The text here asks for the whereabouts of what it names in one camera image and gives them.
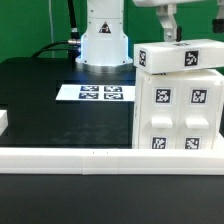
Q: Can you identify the white cabinet door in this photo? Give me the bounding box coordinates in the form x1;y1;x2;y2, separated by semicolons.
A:
139;75;180;149
176;70;224;150

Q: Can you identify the white cabinet top block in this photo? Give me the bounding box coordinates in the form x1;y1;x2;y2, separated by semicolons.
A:
134;39;224;74

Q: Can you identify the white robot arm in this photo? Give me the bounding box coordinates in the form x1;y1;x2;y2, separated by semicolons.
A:
76;0;224;74

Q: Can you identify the white U-shaped obstacle frame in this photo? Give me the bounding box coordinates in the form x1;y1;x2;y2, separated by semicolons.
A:
0;110;224;176

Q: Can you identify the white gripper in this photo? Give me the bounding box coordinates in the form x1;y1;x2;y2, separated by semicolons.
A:
132;0;224;42

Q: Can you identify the black cable bundle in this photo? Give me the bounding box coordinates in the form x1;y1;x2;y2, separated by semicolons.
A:
31;0;82;62

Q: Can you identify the white marker base sheet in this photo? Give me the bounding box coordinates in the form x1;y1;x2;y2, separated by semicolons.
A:
56;84;135;102

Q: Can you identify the white cabinet body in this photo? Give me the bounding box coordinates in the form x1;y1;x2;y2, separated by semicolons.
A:
132;69;224;150

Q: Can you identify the thin white cable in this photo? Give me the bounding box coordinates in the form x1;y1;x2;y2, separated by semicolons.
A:
48;0;55;59

